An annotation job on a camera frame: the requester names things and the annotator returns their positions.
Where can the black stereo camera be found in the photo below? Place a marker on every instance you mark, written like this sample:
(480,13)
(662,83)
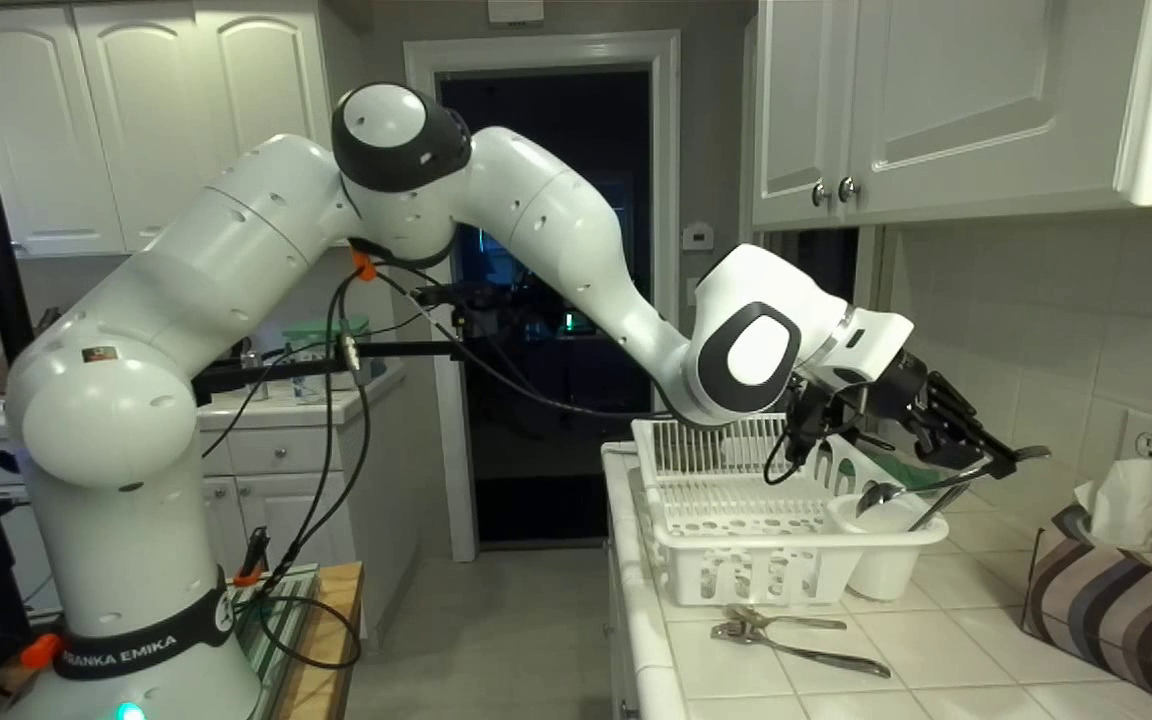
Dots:
(469,316)

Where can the white plastic dish rack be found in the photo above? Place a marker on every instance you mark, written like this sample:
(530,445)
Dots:
(739,533)

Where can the white door frame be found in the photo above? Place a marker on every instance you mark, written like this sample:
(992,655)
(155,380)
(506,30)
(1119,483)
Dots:
(536,51)

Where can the silver spoon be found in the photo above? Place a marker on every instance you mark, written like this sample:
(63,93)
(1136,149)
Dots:
(951,507)
(789,618)

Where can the white thermostat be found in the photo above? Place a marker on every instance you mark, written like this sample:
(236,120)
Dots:
(697,238)

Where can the wooden table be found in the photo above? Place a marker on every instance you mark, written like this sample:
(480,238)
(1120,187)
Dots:
(321,641)

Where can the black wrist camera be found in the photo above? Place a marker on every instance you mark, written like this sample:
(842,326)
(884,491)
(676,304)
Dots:
(816,422)

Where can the white utensil cup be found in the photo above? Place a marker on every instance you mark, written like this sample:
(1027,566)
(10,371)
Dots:
(888,561)

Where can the orange base tag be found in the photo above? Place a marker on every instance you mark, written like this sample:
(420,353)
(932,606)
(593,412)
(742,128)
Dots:
(40,649)

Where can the white arched cabinet door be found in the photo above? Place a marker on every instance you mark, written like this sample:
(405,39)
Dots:
(31,132)
(261,65)
(149,106)

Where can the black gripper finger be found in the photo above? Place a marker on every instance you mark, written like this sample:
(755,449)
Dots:
(976,424)
(936,453)

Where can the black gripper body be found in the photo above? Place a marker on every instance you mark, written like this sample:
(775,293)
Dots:
(911,402)

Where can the silver fork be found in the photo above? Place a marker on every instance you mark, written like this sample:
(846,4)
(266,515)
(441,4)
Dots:
(831,656)
(878,497)

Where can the striped tissue box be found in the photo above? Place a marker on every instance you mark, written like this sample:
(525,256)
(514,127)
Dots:
(1108,602)

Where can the white tissue sheet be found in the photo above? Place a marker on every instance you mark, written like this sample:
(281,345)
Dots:
(1120,507)

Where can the white base cabinet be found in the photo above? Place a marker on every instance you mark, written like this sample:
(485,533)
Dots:
(376,464)

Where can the silver cabinet knob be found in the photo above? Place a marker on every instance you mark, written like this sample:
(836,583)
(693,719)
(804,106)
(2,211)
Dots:
(821,193)
(851,191)

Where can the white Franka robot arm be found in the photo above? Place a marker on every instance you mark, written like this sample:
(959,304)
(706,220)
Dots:
(201,264)

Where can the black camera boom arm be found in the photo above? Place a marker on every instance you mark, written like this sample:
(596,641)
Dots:
(321,358)

